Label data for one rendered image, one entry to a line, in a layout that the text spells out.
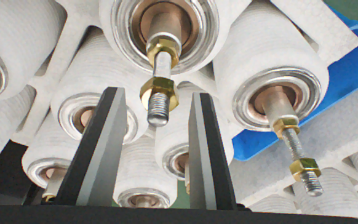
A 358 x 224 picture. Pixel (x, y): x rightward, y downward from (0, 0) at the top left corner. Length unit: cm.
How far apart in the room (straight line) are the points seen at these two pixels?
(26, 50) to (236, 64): 18
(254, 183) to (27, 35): 46
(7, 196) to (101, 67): 43
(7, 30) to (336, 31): 30
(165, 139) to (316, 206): 31
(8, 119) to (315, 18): 35
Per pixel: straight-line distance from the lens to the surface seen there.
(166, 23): 16
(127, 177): 35
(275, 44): 22
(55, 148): 31
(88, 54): 26
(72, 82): 23
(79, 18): 27
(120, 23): 18
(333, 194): 50
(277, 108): 21
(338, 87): 48
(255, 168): 55
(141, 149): 37
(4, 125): 34
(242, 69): 21
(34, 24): 26
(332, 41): 31
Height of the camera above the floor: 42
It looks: 46 degrees down
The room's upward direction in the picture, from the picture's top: 180 degrees clockwise
